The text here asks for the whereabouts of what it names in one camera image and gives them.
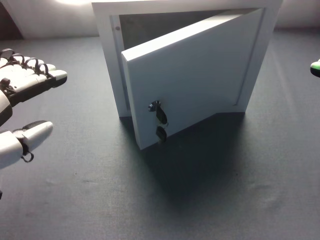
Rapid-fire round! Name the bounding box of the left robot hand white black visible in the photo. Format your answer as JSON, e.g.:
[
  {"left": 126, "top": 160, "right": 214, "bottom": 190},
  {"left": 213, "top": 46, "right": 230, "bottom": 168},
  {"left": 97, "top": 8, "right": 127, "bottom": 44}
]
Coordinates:
[{"left": 0, "top": 48, "right": 68, "bottom": 171}]

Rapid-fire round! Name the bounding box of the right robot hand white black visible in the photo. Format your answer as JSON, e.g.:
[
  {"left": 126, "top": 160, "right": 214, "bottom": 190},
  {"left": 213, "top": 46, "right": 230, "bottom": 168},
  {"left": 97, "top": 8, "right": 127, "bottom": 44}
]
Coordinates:
[{"left": 309, "top": 58, "right": 320, "bottom": 77}]

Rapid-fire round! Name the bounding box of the white cabinet door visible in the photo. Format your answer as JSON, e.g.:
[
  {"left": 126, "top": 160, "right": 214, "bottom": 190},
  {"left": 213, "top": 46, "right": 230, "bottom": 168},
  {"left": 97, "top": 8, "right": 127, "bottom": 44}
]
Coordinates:
[{"left": 120, "top": 7, "right": 266, "bottom": 151}]

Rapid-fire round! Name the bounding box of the white cabinet frame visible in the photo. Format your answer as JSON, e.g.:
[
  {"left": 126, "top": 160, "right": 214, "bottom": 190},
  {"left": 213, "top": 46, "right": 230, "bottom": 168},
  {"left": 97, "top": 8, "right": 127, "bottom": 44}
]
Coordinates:
[{"left": 91, "top": 0, "right": 283, "bottom": 118}]

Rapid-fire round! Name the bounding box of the grey table cloth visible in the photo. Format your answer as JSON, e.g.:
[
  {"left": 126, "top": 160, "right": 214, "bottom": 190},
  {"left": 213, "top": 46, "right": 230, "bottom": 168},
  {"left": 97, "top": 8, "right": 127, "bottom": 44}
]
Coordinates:
[{"left": 0, "top": 24, "right": 320, "bottom": 240}]

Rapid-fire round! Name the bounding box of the black key in lock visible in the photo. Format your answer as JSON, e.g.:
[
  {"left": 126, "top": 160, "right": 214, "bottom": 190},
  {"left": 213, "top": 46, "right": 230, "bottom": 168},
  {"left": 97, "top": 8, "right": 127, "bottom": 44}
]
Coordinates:
[{"left": 154, "top": 102, "right": 169, "bottom": 125}]

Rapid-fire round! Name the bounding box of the black hanging key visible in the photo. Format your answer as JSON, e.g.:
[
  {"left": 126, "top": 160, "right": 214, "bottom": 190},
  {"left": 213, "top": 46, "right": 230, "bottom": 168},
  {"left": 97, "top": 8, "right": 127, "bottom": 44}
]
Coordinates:
[{"left": 155, "top": 126, "right": 168, "bottom": 146}]

